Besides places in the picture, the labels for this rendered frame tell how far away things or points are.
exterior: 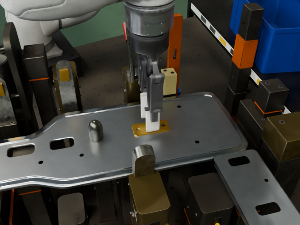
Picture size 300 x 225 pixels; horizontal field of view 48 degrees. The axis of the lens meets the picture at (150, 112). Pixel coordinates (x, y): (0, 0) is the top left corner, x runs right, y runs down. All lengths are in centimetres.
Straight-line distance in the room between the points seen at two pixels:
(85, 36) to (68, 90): 260
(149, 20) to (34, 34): 90
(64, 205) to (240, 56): 58
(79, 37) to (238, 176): 289
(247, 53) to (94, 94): 70
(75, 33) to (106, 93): 216
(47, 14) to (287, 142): 50
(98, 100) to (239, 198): 84
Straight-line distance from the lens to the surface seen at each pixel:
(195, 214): 70
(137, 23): 60
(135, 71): 85
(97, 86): 146
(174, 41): 85
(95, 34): 346
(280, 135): 73
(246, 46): 93
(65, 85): 85
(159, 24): 60
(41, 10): 49
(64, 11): 50
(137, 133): 77
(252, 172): 72
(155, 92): 65
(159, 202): 59
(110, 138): 76
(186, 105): 86
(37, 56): 86
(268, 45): 92
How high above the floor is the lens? 153
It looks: 40 degrees down
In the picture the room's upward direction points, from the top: straight up
